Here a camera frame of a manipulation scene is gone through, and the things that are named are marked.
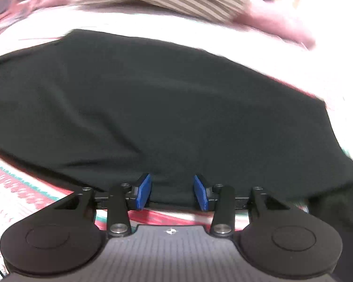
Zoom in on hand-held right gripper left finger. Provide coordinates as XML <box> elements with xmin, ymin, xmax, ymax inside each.
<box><xmin>54</xmin><ymin>173</ymin><xmax>152</xmax><ymax>238</ymax></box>

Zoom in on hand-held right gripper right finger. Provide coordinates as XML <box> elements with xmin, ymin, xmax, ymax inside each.
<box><xmin>193</xmin><ymin>174</ymin><xmax>289</xmax><ymax>237</ymax></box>

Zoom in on black pants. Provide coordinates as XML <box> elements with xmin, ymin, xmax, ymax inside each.
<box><xmin>0</xmin><ymin>29</ymin><xmax>353</xmax><ymax>232</ymax></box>

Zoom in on patterned bed sheet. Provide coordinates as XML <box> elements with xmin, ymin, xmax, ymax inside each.
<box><xmin>0</xmin><ymin>3</ymin><xmax>353</xmax><ymax>282</ymax></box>

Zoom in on pink duvet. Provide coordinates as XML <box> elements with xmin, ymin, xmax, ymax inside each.
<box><xmin>232</xmin><ymin>0</ymin><xmax>317</xmax><ymax>51</ymax></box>

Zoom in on pink and grey comforter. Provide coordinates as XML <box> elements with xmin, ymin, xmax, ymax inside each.
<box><xmin>0</xmin><ymin>0</ymin><xmax>72</xmax><ymax>45</ymax></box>

